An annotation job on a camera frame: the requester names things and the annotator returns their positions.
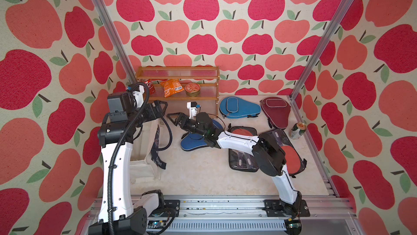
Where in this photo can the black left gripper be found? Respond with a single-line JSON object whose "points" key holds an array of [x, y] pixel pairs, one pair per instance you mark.
{"points": [[154, 115]]}

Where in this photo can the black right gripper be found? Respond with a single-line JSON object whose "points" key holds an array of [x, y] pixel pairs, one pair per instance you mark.
{"points": [[179, 119]]}

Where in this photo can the dark blue paddle case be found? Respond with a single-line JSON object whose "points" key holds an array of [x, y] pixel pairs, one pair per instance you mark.
{"points": [[193, 141]]}

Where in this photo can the light blue paddle case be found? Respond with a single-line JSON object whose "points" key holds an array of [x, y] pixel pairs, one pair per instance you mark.
{"points": [[235, 108]]}

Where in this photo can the white canvas tote bag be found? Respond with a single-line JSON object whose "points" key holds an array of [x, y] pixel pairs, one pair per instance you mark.
{"points": [[146, 164]]}

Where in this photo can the clear case red paddles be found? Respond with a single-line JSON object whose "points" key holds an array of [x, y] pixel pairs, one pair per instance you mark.
{"points": [[238, 160]]}

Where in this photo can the maroon paddle case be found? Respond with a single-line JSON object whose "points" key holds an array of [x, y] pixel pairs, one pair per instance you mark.
{"points": [[277, 111]]}

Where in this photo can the black paddle case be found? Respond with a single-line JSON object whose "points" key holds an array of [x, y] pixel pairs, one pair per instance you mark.
{"points": [[295, 164]]}

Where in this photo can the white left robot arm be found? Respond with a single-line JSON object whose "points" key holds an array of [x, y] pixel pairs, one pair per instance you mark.
{"points": [[119, 215]]}

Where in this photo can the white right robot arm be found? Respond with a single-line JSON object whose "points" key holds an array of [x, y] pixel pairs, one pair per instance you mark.
{"points": [[269, 156]]}

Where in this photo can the orange snack bag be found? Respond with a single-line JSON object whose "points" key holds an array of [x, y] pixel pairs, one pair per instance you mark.
{"points": [[171, 87]]}

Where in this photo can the round gold red tin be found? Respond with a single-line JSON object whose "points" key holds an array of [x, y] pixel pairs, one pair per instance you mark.
{"points": [[192, 89]]}

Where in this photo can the red soda can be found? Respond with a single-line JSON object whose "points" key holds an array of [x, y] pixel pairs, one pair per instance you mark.
{"points": [[150, 85]]}

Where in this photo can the small green labelled bottle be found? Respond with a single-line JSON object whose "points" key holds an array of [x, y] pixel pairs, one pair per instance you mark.
{"points": [[298, 130]]}

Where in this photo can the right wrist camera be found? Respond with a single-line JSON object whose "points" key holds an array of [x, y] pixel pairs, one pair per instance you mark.
{"points": [[193, 108]]}

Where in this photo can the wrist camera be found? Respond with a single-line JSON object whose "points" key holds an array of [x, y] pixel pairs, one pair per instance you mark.
{"points": [[193, 108], [138, 91]]}

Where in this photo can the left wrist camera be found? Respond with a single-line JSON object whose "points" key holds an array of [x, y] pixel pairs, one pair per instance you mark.
{"points": [[138, 91]]}

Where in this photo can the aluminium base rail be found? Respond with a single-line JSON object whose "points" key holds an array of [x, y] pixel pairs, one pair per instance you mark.
{"points": [[258, 215]]}

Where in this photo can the left aluminium frame post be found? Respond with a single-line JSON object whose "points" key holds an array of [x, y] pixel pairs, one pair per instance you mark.
{"points": [[112, 32]]}

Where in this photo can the aluminium frame post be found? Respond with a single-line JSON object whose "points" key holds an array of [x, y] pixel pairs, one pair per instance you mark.
{"points": [[334, 24], [112, 32]]}

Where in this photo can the right aluminium frame post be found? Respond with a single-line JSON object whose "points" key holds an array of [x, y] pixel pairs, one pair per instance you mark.
{"points": [[334, 24]]}

